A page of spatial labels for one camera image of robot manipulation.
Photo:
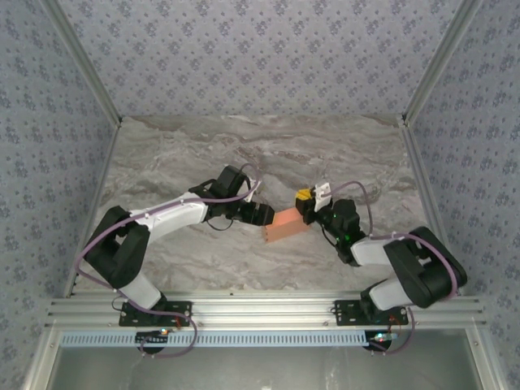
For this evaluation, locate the orange cloth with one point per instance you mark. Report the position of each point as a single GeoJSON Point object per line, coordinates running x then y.
{"type": "Point", "coordinates": [284, 227]}

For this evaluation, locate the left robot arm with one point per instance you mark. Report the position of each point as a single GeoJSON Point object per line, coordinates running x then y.
{"type": "Point", "coordinates": [174, 215]}

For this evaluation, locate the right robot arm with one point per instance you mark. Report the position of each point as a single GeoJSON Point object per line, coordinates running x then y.
{"type": "Point", "coordinates": [422, 268]}

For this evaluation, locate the black adapter board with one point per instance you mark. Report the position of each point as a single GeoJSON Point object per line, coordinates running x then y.
{"type": "Point", "coordinates": [152, 339]}
{"type": "Point", "coordinates": [380, 340]}

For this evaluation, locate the metal sheet tray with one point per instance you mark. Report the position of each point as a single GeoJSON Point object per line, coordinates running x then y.
{"type": "Point", "coordinates": [264, 369]}

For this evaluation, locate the aluminium side rail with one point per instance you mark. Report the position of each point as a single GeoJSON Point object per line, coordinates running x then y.
{"type": "Point", "coordinates": [422, 187]}
{"type": "Point", "coordinates": [106, 170]}

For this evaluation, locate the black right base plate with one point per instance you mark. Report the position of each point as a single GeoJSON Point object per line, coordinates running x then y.
{"type": "Point", "coordinates": [349, 315]}

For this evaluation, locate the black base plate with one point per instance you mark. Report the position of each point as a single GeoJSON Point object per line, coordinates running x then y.
{"type": "Point", "coordinates": [349, 315]}
{"type": "Point", "coordinates": [134, 319]}

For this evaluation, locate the aluminium mounting rail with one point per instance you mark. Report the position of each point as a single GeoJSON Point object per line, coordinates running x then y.
{"type": "Point", "coordinates": [264, 310]}

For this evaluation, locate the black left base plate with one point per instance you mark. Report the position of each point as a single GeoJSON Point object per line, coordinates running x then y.
{"type": "Point", "coordinates": [134, 319]}

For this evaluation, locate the aluminium frame post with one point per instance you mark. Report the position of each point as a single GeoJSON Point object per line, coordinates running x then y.
{"type": "Point", "coordinates": [89, 69]}
{"type": "Point", "coordinates": [438, 61]}

